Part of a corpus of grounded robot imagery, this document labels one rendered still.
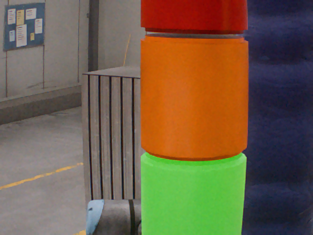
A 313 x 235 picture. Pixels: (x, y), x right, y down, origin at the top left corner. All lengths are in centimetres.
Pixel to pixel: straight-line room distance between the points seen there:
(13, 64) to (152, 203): 1198
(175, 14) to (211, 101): 4
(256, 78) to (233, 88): 112
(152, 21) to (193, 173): 7
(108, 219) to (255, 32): 80
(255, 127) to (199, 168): 115
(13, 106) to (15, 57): 95
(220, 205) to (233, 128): 4
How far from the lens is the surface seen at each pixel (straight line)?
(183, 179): 29
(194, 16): 28
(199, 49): 28
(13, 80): 1230
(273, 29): 139
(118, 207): 194
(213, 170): 29
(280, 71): 139
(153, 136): 29
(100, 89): 216
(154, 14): 28
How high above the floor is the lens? 229
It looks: 11 degrees down
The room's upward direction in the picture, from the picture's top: straight up
